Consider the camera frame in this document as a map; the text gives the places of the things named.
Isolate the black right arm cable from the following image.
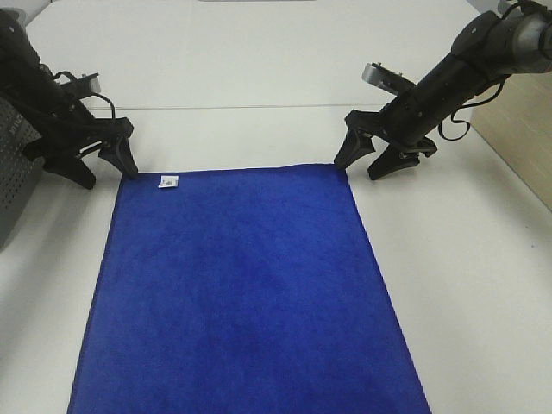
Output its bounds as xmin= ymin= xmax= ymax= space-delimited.
xmin=438 ymin=72 xmax=508 ymax=141

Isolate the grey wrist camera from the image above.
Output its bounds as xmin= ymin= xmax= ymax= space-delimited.
xmin=361 ymin=63 xmax=416 ymax=96
xmin=61 ymin=72 xmax=101 ymax=99

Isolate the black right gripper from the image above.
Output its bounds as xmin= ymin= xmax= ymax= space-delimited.
xmin=333 ymin=88 xmax=457 ymax=180

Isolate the grey perforated plastic basket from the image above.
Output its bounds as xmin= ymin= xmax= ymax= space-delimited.
xmin=0 ymin=8 xmax=47 ymax=252

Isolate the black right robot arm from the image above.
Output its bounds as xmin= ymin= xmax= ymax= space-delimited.
xmin=334 ymin=1 xmax=551 ymax=180

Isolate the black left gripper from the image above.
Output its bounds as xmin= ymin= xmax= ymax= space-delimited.
xmin=23 ymin=99 xmax=139 ymax=189

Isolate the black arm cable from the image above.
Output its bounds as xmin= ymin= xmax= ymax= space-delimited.
xmin=53 ymin=70 xmax=116 ymax=120
xmin=438 ymin=72 xmax=508 ymax=141

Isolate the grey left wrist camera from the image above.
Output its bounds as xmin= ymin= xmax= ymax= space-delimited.
xmin=61 ymin=72 xmax=101 ymax=99

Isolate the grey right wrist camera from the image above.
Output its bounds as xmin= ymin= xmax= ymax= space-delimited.
xmin=361 ymin=63 xmax=416 ymax=96

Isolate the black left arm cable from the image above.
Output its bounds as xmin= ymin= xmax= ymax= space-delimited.
xmin=53 ymin=70 xmax=116 ymax=120

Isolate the beige storage box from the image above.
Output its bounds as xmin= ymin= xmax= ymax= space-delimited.
xmin=471 ymin=72 xmax=551 ymax=207

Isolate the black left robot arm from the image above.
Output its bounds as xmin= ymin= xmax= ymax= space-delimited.
xmin=1 ymin=9 xmax=139 ymax=189

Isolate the blue microfibre towel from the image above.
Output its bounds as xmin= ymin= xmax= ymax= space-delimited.
xmin=68 ymin=164 xmax=430 ymax=413

